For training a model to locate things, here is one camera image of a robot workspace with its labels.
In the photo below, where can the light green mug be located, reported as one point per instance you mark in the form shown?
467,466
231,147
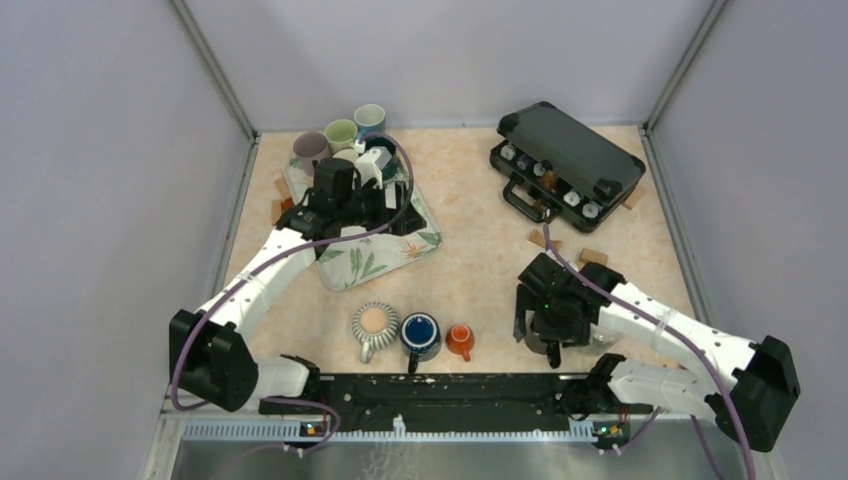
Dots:
341,134

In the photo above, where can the white ribbed mug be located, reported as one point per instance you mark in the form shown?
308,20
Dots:
349,154

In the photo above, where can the black mug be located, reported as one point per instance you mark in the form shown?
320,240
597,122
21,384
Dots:
544,336

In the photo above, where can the navy blue mug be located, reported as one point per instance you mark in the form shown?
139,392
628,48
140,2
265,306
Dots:
420,338

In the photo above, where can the black poker chip case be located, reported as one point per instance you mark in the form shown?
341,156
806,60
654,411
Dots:
558,167

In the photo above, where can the striped grey white mug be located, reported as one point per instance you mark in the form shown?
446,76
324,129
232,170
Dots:
375,326

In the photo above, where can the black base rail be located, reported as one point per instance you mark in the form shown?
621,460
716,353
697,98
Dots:
454,402

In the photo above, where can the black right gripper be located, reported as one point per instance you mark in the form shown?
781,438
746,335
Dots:
571,334

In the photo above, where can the small orange mug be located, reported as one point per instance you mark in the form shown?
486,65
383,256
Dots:
460,341

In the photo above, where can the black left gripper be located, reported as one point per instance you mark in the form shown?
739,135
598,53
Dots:
390,219

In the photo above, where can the wooden blocks beside tray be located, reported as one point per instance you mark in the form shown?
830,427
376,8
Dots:
283,202

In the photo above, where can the wooden block behind case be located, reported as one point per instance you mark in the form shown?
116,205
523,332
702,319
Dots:
635,197

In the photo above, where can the white floral tray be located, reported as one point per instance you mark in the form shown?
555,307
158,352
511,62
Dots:
344,265

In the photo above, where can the clear floral glass jar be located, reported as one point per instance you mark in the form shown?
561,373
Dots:
601,342

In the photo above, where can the lilac purple mug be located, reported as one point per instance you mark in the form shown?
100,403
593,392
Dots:
310,149

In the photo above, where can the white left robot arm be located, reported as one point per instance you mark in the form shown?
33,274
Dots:
209,354

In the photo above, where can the light blue mug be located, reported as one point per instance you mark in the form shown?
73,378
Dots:
369,118

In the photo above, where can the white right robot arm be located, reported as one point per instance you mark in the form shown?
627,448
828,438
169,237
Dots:
746,388

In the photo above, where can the dark green mug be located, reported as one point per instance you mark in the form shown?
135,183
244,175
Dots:
389,163

